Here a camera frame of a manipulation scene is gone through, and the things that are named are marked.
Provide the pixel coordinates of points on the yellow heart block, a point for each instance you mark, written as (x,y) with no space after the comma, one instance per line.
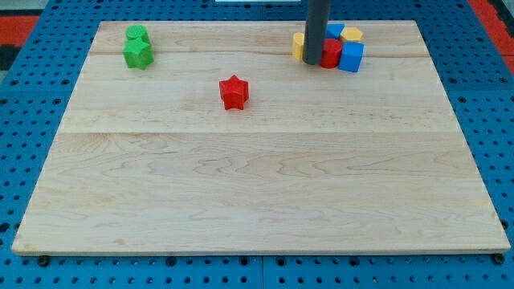
(298,45)

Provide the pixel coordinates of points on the red circle block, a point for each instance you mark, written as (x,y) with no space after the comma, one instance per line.
(331,53)

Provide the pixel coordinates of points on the green circle block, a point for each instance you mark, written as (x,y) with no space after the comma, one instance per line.
(137,31)

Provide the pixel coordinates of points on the red star block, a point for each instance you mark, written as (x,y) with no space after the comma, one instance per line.
(234,92)

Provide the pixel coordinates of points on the light wooden board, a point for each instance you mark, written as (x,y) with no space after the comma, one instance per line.
(319,161)

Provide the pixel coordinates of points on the blue cube block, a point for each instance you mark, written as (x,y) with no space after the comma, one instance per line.
(351,56)

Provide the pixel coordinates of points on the small blue block behind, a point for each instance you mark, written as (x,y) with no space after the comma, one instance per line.
(333,30)

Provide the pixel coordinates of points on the yellow pentagon block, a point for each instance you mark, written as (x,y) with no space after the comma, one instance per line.
(352,34)

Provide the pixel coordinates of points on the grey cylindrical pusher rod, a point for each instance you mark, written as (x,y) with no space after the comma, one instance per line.
(315,30)

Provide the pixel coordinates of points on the green star block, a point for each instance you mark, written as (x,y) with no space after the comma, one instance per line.
(137,53)

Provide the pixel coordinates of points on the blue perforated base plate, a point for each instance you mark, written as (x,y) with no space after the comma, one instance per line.
(39,83)

